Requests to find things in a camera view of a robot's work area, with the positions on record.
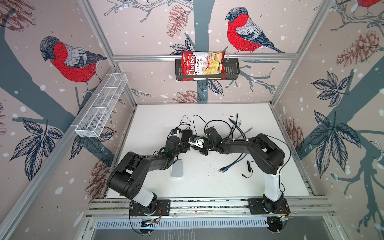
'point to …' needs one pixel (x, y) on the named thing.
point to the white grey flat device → (177, 169)
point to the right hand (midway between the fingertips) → (193, 147)
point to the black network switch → (186, 134)
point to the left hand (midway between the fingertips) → (185, 142)
